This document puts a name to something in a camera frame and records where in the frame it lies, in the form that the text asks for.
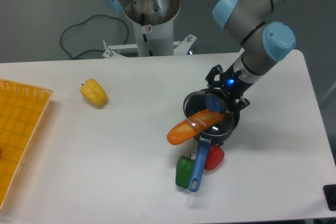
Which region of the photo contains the yellow toy bell pepper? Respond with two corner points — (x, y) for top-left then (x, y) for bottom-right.
(80, 78), (108, 108)

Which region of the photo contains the dark pot with blue handle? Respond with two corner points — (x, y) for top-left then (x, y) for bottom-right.
(183, 90), (240, 192)

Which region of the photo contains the orange toy baguette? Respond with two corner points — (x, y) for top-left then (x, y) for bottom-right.
(166, 109), (229, 145)

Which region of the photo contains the green toy bell pepper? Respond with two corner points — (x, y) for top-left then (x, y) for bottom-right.
(175, 153), (195, 189)

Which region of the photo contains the black cable on floor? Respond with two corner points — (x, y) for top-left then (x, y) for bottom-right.
(60, 14), (130, 60)

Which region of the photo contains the glass lid with blue knob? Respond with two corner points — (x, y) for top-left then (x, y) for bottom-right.
(183, 90), (235, 137)

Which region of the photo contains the red toy bell pepper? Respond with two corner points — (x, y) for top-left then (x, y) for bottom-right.
(204, 145), (225, 170)

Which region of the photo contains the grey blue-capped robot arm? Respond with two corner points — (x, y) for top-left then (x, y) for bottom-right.
(104, 0), (296, 112)

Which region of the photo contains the black object at table edge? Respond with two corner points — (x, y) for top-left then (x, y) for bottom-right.
(323, 184), (336, 211)

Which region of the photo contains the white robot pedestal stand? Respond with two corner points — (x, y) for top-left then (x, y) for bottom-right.
(104, 0), (197, 57)

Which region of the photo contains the yellow plastic basket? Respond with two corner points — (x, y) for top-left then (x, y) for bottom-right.
(1, 79), (53, 208)

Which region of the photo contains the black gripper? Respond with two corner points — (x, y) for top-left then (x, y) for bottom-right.
(205, 65), (253, 114)

